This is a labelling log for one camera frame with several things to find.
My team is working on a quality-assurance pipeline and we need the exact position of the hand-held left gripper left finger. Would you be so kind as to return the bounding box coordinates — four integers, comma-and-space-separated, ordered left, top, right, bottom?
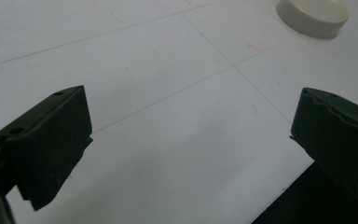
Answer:
0, 85, 94, 212

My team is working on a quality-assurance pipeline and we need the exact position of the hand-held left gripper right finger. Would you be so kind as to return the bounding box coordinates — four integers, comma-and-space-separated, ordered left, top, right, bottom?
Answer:
289, 87, 358, 203

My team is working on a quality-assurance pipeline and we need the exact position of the cream jar lid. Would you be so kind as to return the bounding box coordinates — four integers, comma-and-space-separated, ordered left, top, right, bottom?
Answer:
275, 0, 350, 40

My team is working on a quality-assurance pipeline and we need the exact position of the white table sheet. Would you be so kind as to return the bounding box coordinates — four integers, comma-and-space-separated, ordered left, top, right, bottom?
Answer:
0, 0, 358, 224

